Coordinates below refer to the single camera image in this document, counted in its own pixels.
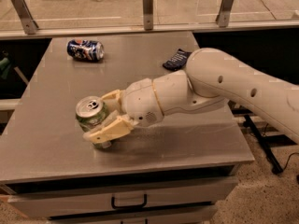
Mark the black upper drawer handle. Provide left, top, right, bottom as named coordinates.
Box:
left=110, top=194, right=148, bottom=210

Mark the upper grey drawer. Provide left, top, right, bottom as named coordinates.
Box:
left=8, top=176, right=237, bottom=217

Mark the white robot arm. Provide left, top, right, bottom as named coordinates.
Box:
left=83, top=48, right=299, bottom=143

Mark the lower grey drawer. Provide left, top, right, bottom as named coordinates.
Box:
left=47, top=205, right=217, bottom=224

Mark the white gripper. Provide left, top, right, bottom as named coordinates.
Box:
left=83, top=78, right=164, bottom=144

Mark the blue pepsi can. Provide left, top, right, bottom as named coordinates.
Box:
left=66, top=39, right=105, bottom=62

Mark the green object at left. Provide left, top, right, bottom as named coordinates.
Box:
left=0, top=58, right=11, bottom=79

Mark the right metal railing bracket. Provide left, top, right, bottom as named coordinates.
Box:
left=216, top=0, right=234, bottom=27

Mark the black floor cable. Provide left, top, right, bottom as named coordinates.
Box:
left=279, top=152, right=299, bottom=173

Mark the grey drawer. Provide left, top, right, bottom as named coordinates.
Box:
left=47, top=205, right=217, bottom=224
left=8, top=176, right=237, bottom=217

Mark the left metal railing bracket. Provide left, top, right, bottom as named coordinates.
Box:
left=10, top=0, right=39, bottom=35

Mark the black metal stand leg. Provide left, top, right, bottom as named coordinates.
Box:
left=243, top=115, right=283, bottom=175

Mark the middle metal railing bracket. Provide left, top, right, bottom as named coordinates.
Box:
left=142, top=0, right=153, bottom=30

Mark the dark blue snack bag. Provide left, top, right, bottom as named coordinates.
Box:
left=163, top=49, right=191, bottom=72

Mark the green soda can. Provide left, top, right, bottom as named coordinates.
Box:
left=75, top=95, right=112, bottom=150

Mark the metal railing bracket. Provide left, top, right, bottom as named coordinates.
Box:
left=142, top=0, right=153, bottom=30
left=216, top=0, right=234, bottom=27
left=10, top=0, right=39, bottom=35

